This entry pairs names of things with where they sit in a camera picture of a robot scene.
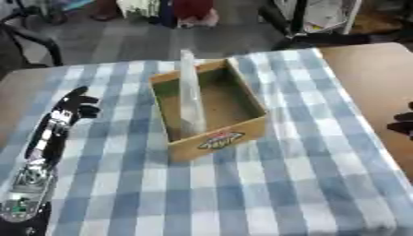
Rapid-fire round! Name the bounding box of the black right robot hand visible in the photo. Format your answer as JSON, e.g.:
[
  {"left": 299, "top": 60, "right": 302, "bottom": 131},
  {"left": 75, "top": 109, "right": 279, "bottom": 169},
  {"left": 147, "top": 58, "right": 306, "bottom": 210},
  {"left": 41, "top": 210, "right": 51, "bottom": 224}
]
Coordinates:
[{"left": 385, "top": 100, "right": 413, "bottom": 142}]

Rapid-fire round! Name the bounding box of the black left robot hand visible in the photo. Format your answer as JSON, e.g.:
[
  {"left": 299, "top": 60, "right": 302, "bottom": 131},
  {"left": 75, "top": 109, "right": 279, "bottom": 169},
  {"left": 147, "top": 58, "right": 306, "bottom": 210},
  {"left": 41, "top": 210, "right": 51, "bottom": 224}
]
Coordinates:
[{"left": 22, "top": 86, "right": 103, "bottom": 165}]

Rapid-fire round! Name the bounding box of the clear plastic bottle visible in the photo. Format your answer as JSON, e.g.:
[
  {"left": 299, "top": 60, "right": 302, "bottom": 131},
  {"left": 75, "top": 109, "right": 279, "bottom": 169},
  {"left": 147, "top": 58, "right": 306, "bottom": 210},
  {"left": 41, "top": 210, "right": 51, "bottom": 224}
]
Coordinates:
[{"left": 177, "top": 49, "right": 208, "bottom": 140}]

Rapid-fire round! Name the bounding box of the tan cardboard box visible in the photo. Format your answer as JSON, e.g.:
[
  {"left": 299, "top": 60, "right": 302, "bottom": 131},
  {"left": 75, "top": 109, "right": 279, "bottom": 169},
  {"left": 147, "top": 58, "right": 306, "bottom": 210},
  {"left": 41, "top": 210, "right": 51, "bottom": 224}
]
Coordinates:
[{"left": 148, "top": 56, "right": 270, "bottom": 163}]

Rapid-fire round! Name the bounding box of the black chair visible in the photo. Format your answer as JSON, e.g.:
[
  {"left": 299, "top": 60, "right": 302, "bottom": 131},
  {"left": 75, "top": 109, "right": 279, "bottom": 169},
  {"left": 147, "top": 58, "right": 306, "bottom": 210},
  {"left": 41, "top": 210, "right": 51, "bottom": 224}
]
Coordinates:
[{"left": 0, "top": 0, "right": 66, "bottom": 78}]

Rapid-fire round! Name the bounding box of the white board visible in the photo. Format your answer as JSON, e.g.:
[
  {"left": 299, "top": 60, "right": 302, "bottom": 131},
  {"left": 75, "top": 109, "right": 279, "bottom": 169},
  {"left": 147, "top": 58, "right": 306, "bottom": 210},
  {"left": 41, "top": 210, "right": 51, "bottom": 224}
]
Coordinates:
[{"left": 272, "top": 0, "right": 365, "bottom": 35}]

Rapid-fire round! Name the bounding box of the black tripod stand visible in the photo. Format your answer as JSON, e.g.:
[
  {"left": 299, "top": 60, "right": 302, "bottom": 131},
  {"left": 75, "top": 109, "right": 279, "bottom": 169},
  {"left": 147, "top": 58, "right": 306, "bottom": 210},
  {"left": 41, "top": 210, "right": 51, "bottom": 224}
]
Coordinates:
[{"left": 256, "top": 0, "right": 378, "bottom": 52}]

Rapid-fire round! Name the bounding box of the person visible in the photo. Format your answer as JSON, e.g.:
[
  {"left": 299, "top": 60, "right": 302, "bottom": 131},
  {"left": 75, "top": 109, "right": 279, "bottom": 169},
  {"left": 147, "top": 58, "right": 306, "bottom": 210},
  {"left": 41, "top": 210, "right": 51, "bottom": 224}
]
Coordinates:
[{"left": 87, "top": 0, "right": 221, "bottom": 30}]

